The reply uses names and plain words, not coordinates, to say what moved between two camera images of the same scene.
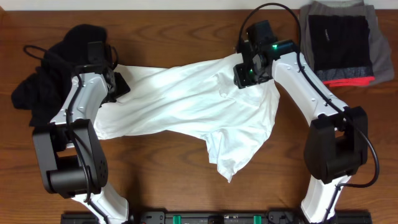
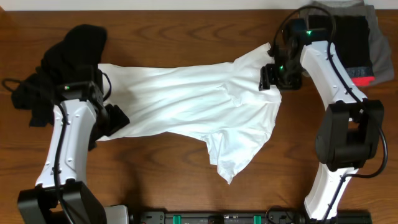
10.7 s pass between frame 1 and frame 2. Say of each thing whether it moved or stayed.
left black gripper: moved
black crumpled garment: stayed
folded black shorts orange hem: stayed
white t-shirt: stayed
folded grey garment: stayed
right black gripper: moved
